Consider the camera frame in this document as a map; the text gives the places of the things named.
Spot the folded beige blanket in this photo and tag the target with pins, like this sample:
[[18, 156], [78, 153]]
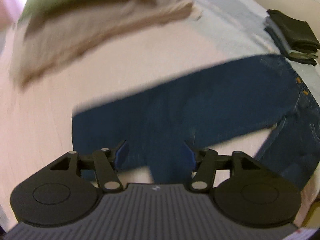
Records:
[[53, 38]]

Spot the dark blue denim jeans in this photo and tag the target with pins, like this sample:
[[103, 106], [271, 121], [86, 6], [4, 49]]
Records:
[[208, 107]]

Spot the folded black garment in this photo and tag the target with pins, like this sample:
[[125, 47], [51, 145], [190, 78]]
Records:
[[296, 35]]

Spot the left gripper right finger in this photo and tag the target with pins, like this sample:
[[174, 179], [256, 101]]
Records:
[[203, 162]]

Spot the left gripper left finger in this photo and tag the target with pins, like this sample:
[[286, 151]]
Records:
[[107, 162]]

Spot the folded dark green garment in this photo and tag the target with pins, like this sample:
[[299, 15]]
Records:
[[280, 41]]

